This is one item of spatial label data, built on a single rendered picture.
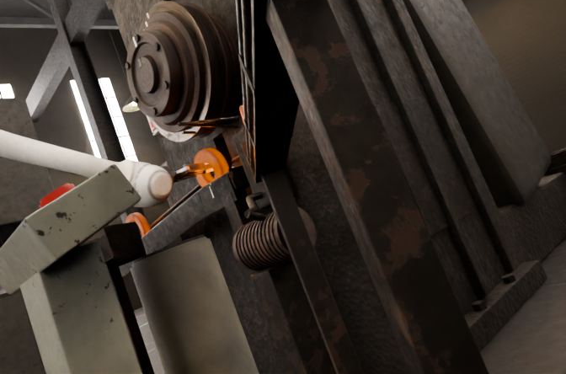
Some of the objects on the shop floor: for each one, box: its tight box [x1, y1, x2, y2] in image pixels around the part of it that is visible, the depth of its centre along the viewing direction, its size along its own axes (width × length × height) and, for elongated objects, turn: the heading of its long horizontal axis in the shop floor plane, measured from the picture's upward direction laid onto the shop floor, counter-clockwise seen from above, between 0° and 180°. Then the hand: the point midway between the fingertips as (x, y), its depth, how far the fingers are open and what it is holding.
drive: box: [379, 0, 566, 263], centre depth 239 cm, size 104×95×178 cm
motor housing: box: [232, 207, 336, 374], centre depth 118 cm, size 13×22×54 cm, turn 152°
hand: (210, 167), depth 157 cm, fingers closed
